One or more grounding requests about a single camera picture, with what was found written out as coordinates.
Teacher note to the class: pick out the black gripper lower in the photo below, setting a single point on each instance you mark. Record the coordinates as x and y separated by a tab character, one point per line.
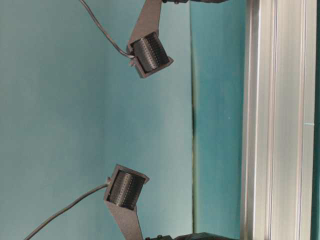
193	236

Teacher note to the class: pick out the black wrist camera lower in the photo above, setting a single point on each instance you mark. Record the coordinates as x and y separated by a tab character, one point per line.
124	187

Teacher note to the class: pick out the black gripper upper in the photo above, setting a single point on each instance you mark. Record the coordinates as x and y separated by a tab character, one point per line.
200	1

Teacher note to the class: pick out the black wrist camera upper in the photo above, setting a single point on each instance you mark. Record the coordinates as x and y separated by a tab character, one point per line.
149	55

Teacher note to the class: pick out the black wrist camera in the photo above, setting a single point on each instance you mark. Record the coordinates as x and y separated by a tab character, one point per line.
149	55
124	187

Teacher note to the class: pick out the silver aluminium extrusion rail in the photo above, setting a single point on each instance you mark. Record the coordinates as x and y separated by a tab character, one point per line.
278	119

